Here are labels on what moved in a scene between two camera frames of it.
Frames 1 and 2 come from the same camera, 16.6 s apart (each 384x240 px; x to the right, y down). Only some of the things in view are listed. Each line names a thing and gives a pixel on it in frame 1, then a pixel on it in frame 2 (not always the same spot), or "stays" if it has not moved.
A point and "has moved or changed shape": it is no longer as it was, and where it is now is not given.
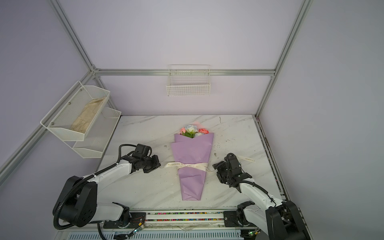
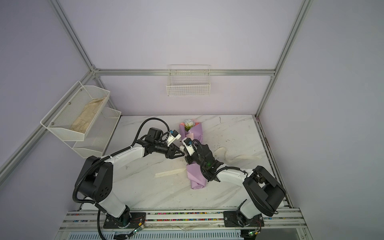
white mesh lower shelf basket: (98, 136) stays
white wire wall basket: (189, 80) stays
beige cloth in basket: (82, 122) stays
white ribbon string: (200, 165) → (233, 158)
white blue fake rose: (190, 130) → (188, 124)
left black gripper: (156, 164) → (171, 153)
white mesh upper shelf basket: (72, 118) stays
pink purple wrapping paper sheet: (192, 150) has moved or changed shape
